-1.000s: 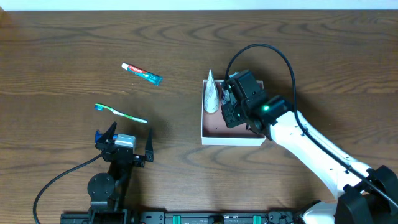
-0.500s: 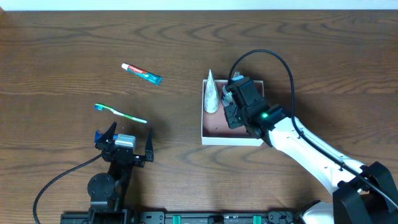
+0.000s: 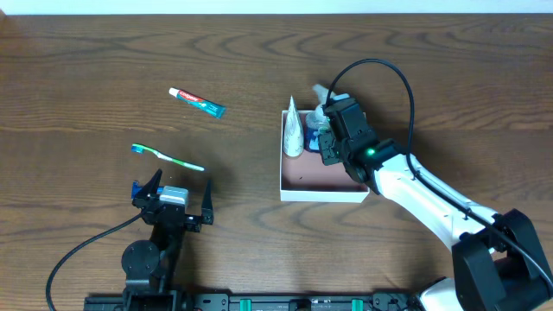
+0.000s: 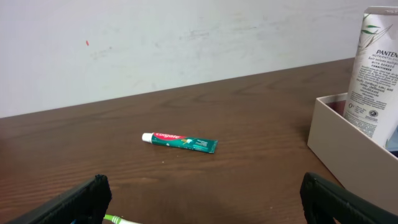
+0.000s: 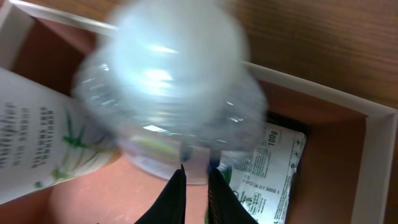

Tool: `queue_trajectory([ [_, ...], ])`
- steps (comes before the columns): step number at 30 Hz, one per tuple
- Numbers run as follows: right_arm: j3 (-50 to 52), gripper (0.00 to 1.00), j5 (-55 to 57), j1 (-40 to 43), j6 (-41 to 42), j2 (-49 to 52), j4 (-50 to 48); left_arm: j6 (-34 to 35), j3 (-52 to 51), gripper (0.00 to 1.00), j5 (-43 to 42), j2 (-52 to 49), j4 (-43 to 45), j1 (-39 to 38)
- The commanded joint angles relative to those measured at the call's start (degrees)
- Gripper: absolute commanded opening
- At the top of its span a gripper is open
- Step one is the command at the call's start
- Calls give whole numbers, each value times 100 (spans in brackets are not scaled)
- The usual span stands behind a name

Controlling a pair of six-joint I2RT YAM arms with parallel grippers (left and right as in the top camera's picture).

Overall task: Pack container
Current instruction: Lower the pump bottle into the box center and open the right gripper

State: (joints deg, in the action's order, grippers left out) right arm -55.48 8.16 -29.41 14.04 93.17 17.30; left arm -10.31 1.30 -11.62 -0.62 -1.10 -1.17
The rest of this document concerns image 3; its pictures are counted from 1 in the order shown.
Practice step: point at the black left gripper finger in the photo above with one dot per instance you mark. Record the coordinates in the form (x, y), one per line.
(207, 204)
(150, 189)

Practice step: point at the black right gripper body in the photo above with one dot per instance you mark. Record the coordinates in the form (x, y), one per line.
(327, 149)

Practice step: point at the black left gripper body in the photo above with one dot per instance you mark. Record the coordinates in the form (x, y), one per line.
(174, 215)

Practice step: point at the clear blue pump bottle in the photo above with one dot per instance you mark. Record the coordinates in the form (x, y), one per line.
(315, 121)

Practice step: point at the white Pantene conditioner tube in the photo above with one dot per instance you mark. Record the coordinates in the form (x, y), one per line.
(293, 144)

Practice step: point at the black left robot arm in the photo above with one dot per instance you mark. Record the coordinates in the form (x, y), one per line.
(150, 264)

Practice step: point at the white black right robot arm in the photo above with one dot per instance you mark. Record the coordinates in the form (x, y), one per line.
(498, 260)

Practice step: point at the small blue object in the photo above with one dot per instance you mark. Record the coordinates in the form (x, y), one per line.
(136, 187)

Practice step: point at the green white toothbrush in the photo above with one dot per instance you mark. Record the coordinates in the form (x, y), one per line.
(140, 149)

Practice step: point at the white box pink interior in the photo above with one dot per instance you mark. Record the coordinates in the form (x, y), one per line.
(306, 179)

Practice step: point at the red green toothpaste tube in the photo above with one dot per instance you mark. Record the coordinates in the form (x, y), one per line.
(209, 107)

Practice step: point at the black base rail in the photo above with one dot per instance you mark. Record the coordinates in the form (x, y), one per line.
(181, 301)

